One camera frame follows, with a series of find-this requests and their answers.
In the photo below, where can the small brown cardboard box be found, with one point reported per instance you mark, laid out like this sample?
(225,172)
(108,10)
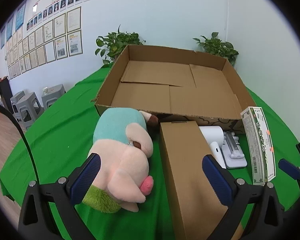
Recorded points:
(187,165)

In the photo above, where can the white paper cup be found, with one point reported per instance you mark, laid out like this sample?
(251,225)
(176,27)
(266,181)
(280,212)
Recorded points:
(45,90)

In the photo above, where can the green potted plant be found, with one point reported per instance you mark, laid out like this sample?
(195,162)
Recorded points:
(117,42)
(217,46)

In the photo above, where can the white plastic hand tool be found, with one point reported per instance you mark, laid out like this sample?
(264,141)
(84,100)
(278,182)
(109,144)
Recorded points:
(233,155)

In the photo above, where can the black curved bar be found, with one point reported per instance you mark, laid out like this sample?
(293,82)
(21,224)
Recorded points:
(30,152)

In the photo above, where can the large cardboard box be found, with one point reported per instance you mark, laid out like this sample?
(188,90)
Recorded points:
(165,92)

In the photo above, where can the blue wall notice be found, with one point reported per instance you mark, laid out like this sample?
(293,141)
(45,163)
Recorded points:
(20,16)
(3,39)
(10,27)

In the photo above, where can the white hair dryer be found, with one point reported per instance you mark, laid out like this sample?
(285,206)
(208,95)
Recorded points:
(212,133)

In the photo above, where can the grey plastic stool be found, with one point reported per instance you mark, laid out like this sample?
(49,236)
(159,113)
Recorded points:
(15,100)
(30,107)
(53,96)

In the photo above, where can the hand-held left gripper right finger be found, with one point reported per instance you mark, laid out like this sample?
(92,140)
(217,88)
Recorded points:
(215,177)

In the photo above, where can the pink and teal plush toy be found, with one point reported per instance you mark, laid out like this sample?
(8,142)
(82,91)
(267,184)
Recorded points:
(125,160)

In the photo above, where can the green and white medicine box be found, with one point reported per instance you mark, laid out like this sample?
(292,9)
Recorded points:
(260,142)

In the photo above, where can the green tablecloth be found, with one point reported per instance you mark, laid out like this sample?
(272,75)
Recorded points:
(60,130)

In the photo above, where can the black cabinet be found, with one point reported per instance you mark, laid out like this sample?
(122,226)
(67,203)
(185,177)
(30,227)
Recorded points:
(4,91)

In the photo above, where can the wall of framed certificates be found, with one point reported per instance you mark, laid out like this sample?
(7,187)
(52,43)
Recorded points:
(60,42)

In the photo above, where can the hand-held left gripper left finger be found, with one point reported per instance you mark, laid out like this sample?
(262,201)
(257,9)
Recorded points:
(86,177)

